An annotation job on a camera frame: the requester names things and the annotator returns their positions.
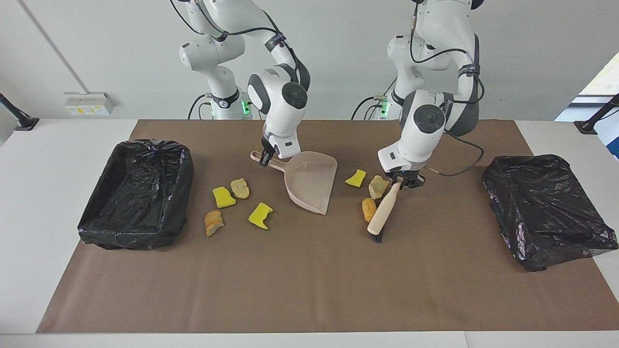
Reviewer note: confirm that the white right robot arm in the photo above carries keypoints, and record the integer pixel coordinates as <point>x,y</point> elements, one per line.
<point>273,104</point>

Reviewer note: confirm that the black bag lined bin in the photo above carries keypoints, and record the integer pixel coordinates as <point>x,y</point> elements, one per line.
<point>541,208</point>
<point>140,193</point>

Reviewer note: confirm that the sliced toasted bread piece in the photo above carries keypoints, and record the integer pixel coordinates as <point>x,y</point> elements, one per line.
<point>213,223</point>

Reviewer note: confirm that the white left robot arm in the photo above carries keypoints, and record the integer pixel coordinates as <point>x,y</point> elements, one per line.
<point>420,140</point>

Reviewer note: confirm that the pale biscuit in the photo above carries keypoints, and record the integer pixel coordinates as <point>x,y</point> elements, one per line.
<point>240,188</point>

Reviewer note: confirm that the yellow trapezoid sponge piece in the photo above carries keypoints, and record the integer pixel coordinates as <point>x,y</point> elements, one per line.
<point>223,197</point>

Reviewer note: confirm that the bright window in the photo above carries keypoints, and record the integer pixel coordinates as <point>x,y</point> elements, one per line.
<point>604,82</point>

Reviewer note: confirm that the yellow notched sponge piece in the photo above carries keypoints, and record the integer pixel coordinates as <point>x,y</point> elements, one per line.
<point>259,215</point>

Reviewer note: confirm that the brown table mat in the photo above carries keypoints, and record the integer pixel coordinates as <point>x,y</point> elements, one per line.
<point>309,299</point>

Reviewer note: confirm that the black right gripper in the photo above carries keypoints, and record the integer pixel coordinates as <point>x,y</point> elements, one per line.
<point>269,145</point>

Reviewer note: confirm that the pink plastic dustpan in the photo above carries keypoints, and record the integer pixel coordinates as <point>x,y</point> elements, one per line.
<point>309,183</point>

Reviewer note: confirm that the small yellow sponge piece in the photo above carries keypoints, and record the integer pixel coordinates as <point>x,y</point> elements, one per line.
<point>355,179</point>

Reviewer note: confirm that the white wall socket box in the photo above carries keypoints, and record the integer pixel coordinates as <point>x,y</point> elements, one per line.
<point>89,103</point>

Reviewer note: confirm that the pale crusty bread chunk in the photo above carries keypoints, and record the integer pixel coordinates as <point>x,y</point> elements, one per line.
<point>377,187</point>

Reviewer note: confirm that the golden brown bread roll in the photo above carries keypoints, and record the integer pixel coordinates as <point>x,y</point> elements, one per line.
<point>368,209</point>

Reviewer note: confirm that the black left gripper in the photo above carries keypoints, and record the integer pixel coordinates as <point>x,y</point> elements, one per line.
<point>404,173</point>

